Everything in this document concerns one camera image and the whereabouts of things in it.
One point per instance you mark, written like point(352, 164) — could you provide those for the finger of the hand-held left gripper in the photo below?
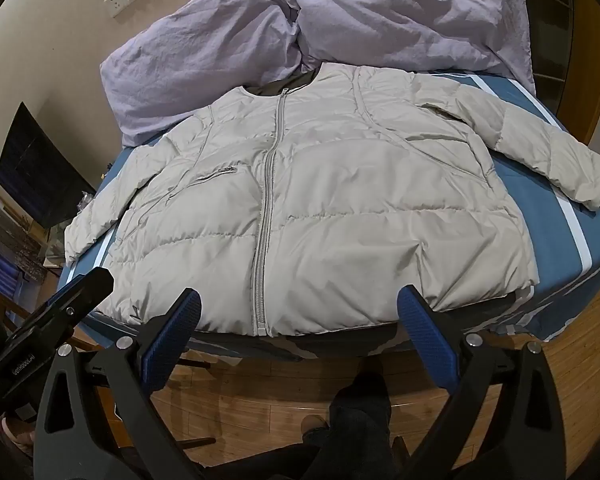
point(75, 297)

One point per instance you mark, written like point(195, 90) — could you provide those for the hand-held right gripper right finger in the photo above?
point(425, 332)

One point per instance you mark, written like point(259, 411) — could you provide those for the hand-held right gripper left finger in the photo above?
point(175, 340)

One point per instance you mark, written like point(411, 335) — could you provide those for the beige puffer jacket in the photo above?
point(320, 200)

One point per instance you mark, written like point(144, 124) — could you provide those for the person's left hand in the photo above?
point(15, 430)

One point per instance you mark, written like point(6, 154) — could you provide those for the clear plastic bag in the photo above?
point(86, 201)

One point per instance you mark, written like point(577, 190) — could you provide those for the person's leg in dark trousers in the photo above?
point(360, 410)

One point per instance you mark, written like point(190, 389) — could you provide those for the black monitor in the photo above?
point(35, 170)

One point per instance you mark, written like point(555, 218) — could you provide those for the lavender grey cloth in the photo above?
point(195, 55)

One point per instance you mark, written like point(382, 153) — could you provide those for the lavender duvet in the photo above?
point(405, 15)

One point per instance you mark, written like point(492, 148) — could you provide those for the wooden wardrobe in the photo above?
point(580, 35)

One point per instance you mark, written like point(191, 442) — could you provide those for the white wall socket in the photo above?
point(114, 3)

